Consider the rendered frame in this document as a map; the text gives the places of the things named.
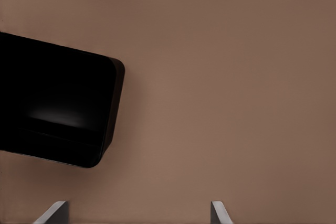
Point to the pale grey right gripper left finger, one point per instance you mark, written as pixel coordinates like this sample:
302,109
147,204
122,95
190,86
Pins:
56,214

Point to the black rectangular tray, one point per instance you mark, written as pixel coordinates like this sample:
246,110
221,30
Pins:
57,103

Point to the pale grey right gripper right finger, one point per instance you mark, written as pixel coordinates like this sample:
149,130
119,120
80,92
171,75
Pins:
218,214

